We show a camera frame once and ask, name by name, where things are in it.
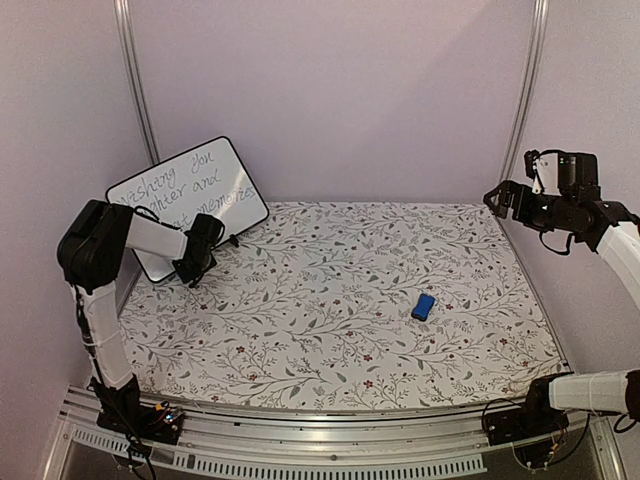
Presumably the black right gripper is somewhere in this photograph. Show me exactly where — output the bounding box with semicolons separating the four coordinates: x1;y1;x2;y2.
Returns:
485;180;578;233

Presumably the white whiteboard black frame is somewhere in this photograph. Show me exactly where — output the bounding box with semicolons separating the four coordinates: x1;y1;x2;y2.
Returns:
105;135;271;285

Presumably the blue whiteboard eraser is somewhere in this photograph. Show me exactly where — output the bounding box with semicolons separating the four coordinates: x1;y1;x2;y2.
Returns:
411;294;436;322

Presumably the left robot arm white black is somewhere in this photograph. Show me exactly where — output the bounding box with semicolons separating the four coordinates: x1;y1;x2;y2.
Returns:
57;200;225;398

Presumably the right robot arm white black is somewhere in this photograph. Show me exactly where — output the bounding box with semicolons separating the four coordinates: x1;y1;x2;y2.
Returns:
483;149;639;436

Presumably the floral patterned table mat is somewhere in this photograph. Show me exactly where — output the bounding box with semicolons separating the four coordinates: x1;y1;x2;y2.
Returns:
120;203;569;411

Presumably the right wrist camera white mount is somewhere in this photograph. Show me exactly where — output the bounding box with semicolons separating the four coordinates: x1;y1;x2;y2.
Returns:
524;149;558;195

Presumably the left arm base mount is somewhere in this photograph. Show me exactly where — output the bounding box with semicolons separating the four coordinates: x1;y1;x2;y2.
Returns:
97;402;185;445

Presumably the front aluminium rail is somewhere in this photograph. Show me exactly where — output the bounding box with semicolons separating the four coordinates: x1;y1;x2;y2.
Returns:
43;387;631;479

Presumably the right aluminium frame post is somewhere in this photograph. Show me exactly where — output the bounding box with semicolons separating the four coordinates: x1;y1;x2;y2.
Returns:
499;0;550;181

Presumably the aluminium frame post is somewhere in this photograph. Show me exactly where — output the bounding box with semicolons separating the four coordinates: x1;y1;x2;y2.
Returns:
499;0;550;181
113;0;160;166

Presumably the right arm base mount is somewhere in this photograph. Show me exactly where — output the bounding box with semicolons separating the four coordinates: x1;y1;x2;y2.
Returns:
481;400;569;470

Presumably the left aluminium frame post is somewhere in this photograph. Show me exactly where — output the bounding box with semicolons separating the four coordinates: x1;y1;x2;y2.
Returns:
113;0;160;166

